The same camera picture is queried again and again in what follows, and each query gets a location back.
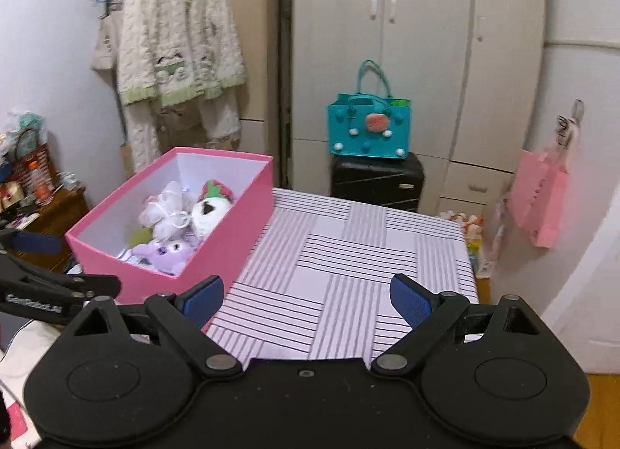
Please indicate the red strawberry plush toy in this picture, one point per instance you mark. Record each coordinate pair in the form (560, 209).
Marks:
(217, 188)

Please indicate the beige wardrobe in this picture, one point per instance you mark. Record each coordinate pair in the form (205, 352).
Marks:
(426, 42)

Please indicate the striped tablecloth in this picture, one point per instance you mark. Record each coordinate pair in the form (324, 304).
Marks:
(339, 260)

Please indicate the woven basket bag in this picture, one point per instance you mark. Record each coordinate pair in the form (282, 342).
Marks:
(36, 158)

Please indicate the white panda plush toy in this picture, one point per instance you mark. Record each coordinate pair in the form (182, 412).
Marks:
(208, 216)

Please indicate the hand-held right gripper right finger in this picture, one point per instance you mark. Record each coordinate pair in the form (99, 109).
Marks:
(409, 303)

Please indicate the white door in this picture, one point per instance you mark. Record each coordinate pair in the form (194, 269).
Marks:
(596, 313)

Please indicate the green orange plush toy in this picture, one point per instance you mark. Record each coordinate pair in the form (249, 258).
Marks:
(140, 235)

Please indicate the pink cardboard box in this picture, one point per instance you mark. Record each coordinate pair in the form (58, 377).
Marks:
(232, 235)

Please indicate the teal felt handbag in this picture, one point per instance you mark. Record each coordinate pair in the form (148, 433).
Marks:
(353, 134)

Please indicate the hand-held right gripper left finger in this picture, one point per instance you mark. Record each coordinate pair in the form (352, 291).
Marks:
(203, 301)

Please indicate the black suitcase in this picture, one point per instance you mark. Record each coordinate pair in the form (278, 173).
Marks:
(373, 182)

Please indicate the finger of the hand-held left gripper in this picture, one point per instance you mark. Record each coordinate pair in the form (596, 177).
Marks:
(77, 285)
(36, 243)

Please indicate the beige canvas tote bag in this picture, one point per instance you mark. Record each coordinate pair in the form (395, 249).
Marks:
(104, 46)

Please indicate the pink paper bag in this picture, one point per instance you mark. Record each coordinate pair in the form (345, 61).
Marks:
(537, 197)

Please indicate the orange bottle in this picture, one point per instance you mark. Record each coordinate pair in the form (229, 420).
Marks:
(38, 182)

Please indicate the purple plush toy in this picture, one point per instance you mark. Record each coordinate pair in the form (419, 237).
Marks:
(164, 255)

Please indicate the cream fleece pajamas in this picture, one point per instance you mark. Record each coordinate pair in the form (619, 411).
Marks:
(169, 32)

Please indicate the white orange plastic package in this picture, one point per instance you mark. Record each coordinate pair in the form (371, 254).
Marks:
(462, 221)

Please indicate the wooden cabinet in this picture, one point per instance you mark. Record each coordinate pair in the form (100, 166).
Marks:
(63, 216)

